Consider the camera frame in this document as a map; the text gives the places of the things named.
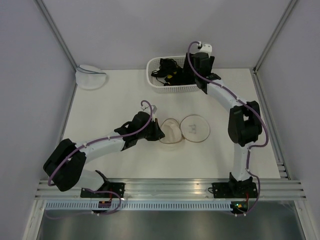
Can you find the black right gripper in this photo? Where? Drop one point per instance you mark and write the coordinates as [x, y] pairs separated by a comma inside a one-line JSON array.
[[211, 62]]

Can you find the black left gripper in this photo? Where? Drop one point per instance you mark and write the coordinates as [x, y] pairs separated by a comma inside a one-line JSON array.
[[158, 133]]

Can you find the black bra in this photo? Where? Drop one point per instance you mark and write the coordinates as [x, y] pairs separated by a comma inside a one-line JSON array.
[[185, 77], [167, 66]]

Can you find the white mesh laundry bag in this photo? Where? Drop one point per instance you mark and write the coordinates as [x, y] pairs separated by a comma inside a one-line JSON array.
[[192, 129]]

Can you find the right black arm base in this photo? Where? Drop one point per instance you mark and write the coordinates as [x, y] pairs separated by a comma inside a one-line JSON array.
[[234, 189]]

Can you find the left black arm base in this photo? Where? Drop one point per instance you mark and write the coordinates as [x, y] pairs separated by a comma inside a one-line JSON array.
[[94, 184]]

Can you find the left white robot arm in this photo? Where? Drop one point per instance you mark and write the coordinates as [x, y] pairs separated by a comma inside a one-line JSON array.
[[65, 166]]

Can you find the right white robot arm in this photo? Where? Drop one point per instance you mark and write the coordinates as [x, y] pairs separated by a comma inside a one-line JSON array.
[[244, 121]]

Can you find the yellow bra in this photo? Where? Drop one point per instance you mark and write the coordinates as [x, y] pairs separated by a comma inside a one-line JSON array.
[[171, 78]]

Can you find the white folded mesh bag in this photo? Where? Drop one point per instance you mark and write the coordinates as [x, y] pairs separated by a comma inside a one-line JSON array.
[[90, 77]]

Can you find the white plastic basket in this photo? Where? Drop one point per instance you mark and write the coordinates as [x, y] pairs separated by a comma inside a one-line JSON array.
[[157, 87]]

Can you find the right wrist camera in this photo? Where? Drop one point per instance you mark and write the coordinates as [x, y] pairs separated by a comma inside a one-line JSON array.
[[205, 48]]

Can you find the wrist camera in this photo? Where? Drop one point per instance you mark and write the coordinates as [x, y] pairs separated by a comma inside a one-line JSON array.
[[149, 109], [205, 48]]

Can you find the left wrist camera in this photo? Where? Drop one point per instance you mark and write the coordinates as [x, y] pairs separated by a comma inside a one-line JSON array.
[[149, 109]]

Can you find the white slotted cable duct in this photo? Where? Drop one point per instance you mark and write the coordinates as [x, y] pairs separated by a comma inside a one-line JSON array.
[[139, 205]]

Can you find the aluminium mounting rail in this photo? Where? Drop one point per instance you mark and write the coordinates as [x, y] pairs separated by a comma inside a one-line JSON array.
[[272, 189]]

